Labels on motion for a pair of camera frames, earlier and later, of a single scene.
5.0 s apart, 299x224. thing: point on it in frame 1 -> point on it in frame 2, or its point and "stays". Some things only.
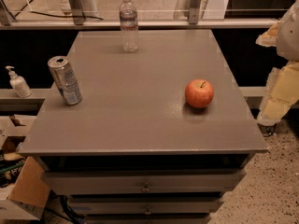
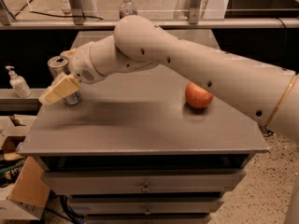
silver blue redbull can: x=65 y=80 stays
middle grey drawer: x=147 y=208 stays
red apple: x=199 y=93 stays
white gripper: x=290 y=35 -> x=81 y=64
